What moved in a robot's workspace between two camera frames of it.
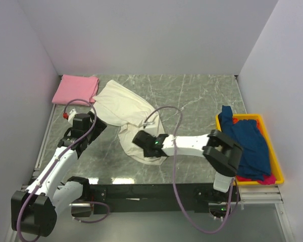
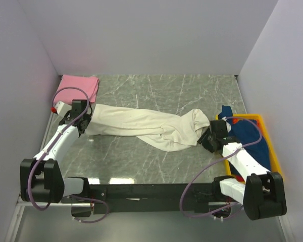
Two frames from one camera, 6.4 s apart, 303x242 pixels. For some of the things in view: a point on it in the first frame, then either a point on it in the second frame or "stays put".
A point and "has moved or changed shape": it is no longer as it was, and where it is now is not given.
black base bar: x=195 y=197 stays put
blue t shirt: x=255 y=162 stays put
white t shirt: x=118 y=107 has moved or changed shape
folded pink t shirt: x=72 y=87 stays put
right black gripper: x=146 y=154 -> x=202 y=139
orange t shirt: x=235 y=120 stays put
